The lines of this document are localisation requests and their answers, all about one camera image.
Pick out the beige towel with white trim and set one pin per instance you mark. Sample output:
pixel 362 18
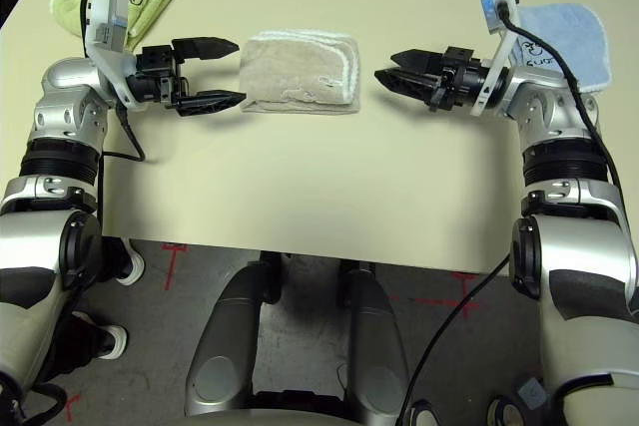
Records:
pixel 299 72

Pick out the white black bystander sneaker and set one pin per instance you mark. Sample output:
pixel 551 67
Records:
pixel 132 264
pixel 114 341

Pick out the robot waist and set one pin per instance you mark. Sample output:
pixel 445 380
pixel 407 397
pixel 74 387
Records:
pixel 279 416

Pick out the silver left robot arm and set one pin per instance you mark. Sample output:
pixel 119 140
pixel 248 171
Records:
pixel 55 146

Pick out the grey robot right leg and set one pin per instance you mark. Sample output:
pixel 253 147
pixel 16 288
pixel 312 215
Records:
pixel 377 346

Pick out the small grey-blue floor device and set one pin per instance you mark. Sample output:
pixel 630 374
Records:
pixel 531 392

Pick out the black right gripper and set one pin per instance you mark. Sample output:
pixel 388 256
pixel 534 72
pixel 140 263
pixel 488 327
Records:
pixel 461 84

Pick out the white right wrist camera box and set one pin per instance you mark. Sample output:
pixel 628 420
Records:
pixel 499 22

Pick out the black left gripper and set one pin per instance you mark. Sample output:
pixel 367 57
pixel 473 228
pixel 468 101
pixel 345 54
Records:
pixel 155 77

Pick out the folded blue towel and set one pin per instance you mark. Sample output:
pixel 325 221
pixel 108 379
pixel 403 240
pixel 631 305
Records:
pixel 574 42

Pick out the white shoe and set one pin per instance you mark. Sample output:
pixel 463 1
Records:
pixel 424 416

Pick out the patterned dark shoe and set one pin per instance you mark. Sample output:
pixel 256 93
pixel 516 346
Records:
pixel 506 413

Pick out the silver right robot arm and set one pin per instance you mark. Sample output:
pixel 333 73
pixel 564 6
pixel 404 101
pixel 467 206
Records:
pixel 569 171

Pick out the black trousered bystander leg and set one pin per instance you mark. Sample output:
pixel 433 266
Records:
pixel 75 346
pixel 112 259

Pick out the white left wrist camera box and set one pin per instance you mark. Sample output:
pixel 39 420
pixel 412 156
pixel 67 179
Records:
pixel 107 22

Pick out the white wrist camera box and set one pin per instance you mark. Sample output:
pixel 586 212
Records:
pixel 499 22
pixel 107 22

